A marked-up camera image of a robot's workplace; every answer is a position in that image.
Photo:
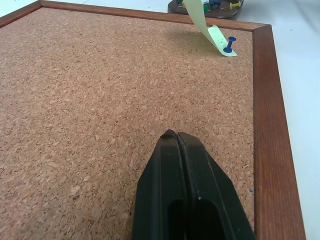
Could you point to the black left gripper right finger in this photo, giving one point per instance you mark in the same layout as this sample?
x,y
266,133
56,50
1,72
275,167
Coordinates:
x,y
212,190

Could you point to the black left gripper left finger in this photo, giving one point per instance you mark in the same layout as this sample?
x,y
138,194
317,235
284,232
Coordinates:
x,y
156,185

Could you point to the pale green paper note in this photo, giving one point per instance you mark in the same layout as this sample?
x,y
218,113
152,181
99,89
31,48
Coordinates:
x,y
200,17

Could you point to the dark brown wooden tray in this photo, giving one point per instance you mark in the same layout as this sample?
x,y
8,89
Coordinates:
x,y
220,12

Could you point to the blue pushpin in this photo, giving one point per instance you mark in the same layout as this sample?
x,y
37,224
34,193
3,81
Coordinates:
x,y
230,45
214,3

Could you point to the green pushpin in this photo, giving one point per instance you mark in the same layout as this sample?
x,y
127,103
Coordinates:
x,y
206,9

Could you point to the yellow pushpin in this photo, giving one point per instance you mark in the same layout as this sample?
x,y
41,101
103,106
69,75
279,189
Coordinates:
x,y
235,5

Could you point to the cork board with wooden frame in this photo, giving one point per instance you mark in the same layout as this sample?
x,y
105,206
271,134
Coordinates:
x,y
100,100

